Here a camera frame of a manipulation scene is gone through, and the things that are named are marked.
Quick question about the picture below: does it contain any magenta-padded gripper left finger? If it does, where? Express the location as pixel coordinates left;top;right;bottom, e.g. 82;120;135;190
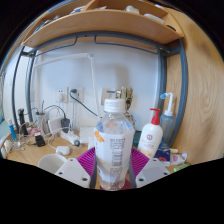
54;147;99;190

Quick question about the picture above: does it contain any small black block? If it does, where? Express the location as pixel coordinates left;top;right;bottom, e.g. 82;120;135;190
34;134;47;148

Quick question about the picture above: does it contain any white earbuds case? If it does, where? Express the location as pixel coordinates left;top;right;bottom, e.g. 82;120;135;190
55;145;72;156

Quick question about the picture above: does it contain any white desk lamp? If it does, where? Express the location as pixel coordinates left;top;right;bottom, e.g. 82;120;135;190
33;51;101;118

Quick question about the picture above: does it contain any black charger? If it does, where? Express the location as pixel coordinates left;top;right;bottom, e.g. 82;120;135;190
60;117;71;134

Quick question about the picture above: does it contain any dark green jar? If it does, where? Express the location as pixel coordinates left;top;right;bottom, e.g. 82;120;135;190
133;138;143;149

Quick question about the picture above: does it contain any blue and white can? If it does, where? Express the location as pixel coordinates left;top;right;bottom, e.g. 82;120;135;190
7;119;18;141

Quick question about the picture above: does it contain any wooden shelf unit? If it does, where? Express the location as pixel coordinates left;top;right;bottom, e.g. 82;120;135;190
21;0;185;51

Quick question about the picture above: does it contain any clear plastic water bottle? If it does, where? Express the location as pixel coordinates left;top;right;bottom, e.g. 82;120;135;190
93;98;136;192

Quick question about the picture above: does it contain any white wall box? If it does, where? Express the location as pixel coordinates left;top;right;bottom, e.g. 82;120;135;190
100;87;116;106

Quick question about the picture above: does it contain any black electric shaver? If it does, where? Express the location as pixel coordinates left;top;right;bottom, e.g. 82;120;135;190
17;108;28;136

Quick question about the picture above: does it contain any wrapped bread roll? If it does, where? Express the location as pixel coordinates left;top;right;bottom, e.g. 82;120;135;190
3;139;15;153

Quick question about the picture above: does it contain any dark green cable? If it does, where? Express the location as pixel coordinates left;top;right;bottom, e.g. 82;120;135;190
68;88;100;118

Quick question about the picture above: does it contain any white power strip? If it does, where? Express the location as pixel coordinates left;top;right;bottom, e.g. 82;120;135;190
59;130;82;147

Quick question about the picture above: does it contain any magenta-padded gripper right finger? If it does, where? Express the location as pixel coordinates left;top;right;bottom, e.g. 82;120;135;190
128;147;171;189

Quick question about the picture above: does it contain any wooden robot figurine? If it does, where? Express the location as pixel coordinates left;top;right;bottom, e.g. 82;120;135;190
114;86;137;129

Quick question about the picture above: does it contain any grey metal desk frame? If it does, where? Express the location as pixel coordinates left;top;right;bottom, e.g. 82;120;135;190
11;31;189;149

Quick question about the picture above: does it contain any crumpled white tube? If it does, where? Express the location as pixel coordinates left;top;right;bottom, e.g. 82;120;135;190
169;151;189;166

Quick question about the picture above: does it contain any white pump lotion bottle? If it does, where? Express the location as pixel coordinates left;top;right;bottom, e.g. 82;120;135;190
137;108;164;159

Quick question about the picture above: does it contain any clear blue spray bottle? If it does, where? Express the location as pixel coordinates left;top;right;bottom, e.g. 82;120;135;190
159;92;175;148

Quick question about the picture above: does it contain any small green sponge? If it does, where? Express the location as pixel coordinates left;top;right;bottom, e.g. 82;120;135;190
172;162;192;173

